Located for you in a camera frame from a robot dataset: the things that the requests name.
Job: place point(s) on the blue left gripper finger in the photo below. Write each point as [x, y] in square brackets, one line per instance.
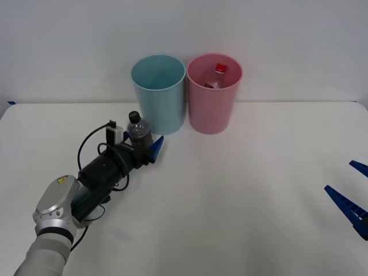
[126, 135]
[156, 148]

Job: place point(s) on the pink waste bin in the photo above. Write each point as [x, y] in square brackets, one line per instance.
[211, 112]

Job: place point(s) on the black cap dark bottle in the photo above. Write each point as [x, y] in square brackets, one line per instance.
[138, 132]

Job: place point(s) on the pale blue waste bin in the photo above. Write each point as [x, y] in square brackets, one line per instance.
[161, 112]

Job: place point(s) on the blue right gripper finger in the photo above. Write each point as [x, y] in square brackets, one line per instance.
[346, 205]
[360, 167]

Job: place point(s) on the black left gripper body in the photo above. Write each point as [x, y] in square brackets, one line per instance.
[135, 156]

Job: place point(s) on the silver and black left arm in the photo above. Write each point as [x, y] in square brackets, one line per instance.
[54, 198]

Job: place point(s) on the red cap plastic bottle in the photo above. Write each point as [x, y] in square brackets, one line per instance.
[220, 69]

